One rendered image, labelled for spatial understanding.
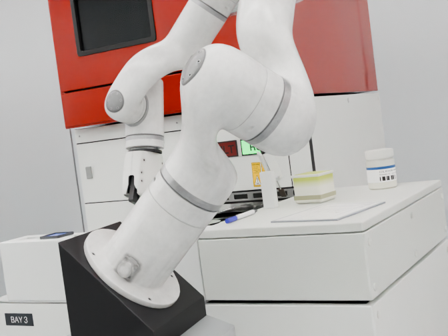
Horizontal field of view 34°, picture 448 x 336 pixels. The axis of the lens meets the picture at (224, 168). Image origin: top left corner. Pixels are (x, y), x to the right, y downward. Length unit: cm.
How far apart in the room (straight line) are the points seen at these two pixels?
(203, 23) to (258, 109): 47
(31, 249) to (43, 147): 284
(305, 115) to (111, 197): 131
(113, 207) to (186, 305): 111
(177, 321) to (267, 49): 48
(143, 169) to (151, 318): 44
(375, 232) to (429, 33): 214
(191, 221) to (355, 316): 37
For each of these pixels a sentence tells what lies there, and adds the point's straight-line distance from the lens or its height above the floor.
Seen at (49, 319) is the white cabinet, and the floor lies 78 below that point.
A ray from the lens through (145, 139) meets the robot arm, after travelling 157.
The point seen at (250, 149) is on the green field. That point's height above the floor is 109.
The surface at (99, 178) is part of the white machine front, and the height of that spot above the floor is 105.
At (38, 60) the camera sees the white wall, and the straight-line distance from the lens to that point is 457.
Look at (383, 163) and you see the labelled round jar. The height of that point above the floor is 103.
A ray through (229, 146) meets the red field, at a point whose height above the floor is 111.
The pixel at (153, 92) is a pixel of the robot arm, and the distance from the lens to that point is 159.
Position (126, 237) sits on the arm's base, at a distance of 123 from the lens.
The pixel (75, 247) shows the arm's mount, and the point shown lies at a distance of 125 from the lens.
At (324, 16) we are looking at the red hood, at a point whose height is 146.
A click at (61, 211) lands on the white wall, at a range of 454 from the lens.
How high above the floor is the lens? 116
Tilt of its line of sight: 3 degrees down
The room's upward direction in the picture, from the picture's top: 7 degrees counter-clockwise
